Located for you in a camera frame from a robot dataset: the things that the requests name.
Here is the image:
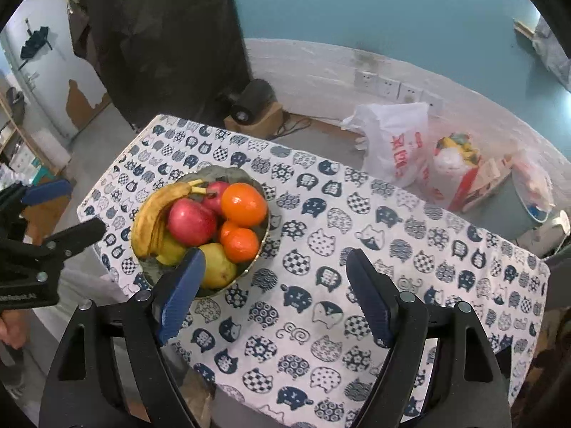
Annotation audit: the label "white plastic shopping bag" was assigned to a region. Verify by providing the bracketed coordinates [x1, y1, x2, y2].
[341, 102, 429, 188]

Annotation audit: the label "cat pattern tablecloth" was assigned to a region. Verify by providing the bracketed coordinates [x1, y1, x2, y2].
[77, 116, 549, 427]

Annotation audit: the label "red apple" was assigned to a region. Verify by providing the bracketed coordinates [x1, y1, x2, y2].
[201, 181, 229, 216]
[167, 198, 217, 246]

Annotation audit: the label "wooden shelf at left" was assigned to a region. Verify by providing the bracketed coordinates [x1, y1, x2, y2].
[1, 87, 61, 184]

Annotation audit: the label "orange tangerine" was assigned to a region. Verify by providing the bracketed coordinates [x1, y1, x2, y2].
[218, 220, 239, 244]

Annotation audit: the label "black cylindrical speaker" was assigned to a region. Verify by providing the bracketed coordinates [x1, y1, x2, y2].
[230, 78, 275, 125]

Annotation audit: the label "large green pear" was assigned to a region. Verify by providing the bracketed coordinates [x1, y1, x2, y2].
[199, 243, 237, 290]

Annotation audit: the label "white wall socket strip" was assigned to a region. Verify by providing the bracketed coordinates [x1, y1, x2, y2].
[354, 70, 443, 116]

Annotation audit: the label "yellow banana with sticker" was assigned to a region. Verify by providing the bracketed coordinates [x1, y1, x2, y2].
[131, 179, 206, 260]

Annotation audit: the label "white kettle on floor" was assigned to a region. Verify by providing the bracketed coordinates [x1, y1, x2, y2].
[516, 210, 570, 258]

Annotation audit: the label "red white paper bag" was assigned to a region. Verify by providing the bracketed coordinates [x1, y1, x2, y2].
[419, 132, 481, 212]

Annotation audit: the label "cardboard box on floor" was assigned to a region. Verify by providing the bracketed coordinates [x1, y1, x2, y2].
[223, 102, 284, 140]

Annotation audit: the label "person's left hand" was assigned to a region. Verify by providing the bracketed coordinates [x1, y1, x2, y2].
[0, 310, 28, 350]

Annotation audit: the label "wooden flat boxes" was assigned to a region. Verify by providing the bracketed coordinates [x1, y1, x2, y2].
[462, 155, 513, 213]

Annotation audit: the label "light blue trash bin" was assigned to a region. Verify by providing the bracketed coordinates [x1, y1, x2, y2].
[463, 166, 555, 241]

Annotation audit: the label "small orange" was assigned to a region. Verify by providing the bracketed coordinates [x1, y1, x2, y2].
[221, 228, 259, 264]

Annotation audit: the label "small yellow-green pear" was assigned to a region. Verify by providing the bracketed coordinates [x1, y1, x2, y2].
[156, 232, 188, 267]

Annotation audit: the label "black hanging fabric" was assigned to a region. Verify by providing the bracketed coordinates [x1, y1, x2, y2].
[69, 0, 251, 129]

